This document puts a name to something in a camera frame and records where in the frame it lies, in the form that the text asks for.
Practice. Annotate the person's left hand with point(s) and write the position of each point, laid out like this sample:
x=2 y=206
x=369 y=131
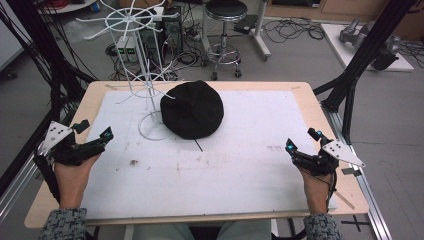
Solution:
x=74 y=180

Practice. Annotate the black round stool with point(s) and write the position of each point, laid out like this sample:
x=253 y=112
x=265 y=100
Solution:
x=225 y=36

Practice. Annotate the person's right hand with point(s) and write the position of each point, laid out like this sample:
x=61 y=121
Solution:
x=316 y=191

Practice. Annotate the white table leg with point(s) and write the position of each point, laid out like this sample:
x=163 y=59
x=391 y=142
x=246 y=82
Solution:
x=261 y=31

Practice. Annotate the white floor board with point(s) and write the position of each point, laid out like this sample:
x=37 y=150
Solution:
x=366 y=50

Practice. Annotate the white power supply box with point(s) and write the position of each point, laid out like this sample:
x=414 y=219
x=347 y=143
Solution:
x=127 y=49

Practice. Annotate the black frame post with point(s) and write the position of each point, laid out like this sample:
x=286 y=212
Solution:
x=365 y=56
x=40 y=56

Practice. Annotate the grey robot device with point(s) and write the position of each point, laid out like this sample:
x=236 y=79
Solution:
x=370 y=41

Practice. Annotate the white foam mat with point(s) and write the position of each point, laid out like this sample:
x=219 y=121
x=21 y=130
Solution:
x=206 y=156

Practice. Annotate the computer tower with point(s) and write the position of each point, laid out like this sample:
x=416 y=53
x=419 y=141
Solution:
x=171 y=31

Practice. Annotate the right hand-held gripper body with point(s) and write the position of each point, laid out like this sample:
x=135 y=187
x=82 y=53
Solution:
x=328 y=156

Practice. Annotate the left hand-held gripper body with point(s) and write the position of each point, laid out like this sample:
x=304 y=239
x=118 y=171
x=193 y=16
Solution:
x=65 y=150

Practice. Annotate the black beret hat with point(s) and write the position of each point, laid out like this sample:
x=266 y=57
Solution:
x=192 y=110

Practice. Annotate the person's legs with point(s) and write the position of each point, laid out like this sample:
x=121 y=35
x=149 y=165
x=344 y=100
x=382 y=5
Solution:
x=200 y=230

